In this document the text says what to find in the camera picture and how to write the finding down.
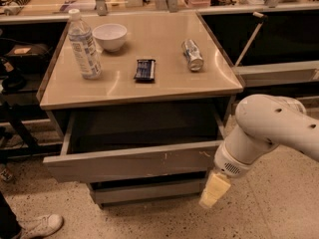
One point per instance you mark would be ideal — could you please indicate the white sneaker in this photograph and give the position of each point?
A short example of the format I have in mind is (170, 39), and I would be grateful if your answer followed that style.
(41, 226)

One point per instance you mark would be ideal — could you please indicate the grey bottom drawer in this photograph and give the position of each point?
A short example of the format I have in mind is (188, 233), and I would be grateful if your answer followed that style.
(147, 191)

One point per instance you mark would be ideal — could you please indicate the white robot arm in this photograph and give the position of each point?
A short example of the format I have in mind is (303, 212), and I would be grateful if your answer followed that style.
(263, 123)

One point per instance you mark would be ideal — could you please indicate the dark blue snack packet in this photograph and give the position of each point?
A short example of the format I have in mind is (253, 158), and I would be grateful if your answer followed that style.
(145, 70)

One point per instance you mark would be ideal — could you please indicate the silver drink can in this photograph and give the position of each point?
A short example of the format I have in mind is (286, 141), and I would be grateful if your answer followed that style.
(193, 55)

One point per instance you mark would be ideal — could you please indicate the grey drawer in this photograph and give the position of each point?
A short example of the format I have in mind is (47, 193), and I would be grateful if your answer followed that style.
(102, 146)
(147, 191)

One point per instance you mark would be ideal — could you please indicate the clear plastic water bottle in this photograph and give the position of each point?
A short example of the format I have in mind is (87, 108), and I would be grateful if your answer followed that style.
(83, 46)

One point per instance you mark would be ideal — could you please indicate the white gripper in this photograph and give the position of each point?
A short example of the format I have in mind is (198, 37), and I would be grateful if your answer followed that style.
(228, 163)

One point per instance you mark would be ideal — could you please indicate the black bag on shelf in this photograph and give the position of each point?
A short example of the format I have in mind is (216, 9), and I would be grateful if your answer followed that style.
(32, 53)

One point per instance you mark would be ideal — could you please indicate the grey top drawer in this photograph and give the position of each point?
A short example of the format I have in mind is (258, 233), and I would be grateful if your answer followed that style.
(102, 146)

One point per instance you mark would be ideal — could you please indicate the grey drawer cabinet with tabletop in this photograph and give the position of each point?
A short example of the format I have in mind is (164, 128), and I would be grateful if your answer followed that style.
(155, 36)

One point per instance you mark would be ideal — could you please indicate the white ceramic bowl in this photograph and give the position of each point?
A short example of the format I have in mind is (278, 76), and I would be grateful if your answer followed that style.
(111, 37)

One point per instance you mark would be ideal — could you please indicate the white stick with black tip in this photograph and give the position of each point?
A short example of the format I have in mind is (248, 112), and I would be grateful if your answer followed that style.
(261, 19)

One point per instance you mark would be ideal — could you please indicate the dark trouser leg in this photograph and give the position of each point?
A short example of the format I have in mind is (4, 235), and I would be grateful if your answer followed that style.
(9, 226)

